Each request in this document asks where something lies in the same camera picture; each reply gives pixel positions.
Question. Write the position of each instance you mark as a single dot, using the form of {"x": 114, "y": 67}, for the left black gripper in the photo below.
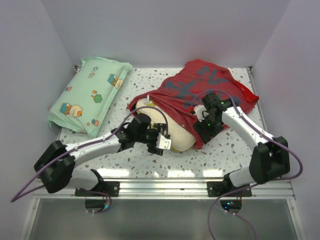
{"x": 158, "y": 128}

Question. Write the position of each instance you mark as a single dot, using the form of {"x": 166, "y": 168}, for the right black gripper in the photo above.
{"x": 200, "y": 127}

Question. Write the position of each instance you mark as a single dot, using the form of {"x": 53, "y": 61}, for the cream quilted pillow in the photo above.
{"x": 182, "y": 140}

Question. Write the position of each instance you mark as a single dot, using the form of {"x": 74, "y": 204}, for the red pillowcase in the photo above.
{"x": 178, "y": 93}

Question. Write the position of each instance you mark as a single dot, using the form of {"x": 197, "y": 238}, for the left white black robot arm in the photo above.
{"x": 57, "y": 168}

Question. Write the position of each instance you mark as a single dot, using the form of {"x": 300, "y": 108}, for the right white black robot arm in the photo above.
{"x": 270, "y": 156}

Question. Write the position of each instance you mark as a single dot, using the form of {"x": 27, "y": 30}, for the green cartoon pillow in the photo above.
{"x": 85, "y": 101}

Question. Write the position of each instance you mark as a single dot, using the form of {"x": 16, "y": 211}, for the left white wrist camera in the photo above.
{"x": 163, "y": 142}

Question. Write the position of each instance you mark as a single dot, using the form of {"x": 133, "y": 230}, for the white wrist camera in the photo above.
{"x": 200, "y": 112}
{"x": 163, "y": 142}

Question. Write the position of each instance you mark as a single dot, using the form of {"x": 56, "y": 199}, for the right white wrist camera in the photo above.
{"x": 200, "y": 112}

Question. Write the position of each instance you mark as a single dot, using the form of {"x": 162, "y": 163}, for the aluminium mounting rail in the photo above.
{"x": 190, "y": 188}

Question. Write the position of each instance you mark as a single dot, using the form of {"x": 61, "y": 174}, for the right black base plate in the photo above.
{"x": 218, "y": 188}

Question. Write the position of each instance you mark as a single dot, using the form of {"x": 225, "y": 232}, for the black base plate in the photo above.
{"x": 218, "y": 188}
{"x": 102, "y": 189}

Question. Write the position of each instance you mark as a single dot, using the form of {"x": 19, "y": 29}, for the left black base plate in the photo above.
{"x": 102, "y": 189}

